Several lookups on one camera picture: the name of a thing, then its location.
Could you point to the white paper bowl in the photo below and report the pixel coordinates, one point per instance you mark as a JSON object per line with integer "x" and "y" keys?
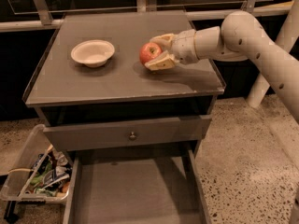
{"x": 93, "y": 53}

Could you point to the red apple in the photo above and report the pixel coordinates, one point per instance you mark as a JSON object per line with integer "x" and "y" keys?
{"x": 149, "y": 51}

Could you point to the grey open middle drawer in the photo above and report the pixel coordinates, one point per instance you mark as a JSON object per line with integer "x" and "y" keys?
{"x": 136, "y": 187}

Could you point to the grey top drawer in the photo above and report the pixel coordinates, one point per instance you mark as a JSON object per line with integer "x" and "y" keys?
{"x": 116, "y": 134}

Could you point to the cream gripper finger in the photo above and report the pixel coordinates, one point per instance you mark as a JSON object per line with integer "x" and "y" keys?
{"x": 165, "y": 60}
{"x": 164, "y": 41}

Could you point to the metal rail frame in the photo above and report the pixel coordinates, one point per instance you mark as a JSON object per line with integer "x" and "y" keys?
{"x": 31, "y": 15}

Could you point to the clear plastic bin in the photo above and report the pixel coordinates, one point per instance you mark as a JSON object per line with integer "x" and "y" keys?
{"x": 18, "y": 177}

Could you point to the grey drawer cabinet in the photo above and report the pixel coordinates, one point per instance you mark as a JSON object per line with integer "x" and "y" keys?
{"x": 63, "y": 92}

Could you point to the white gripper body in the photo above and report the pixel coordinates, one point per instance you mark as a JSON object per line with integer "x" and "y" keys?
{"x": 185, "y": 46}

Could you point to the snack packets in bin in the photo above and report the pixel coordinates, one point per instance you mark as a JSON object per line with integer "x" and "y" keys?
{"x": 51, "y": 174}

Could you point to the round metal drawer knob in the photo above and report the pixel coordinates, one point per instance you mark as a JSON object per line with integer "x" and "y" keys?
{"x": 132, "y": 136}

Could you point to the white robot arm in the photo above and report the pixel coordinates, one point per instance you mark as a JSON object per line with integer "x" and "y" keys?
{"x": 248, "y": 164}

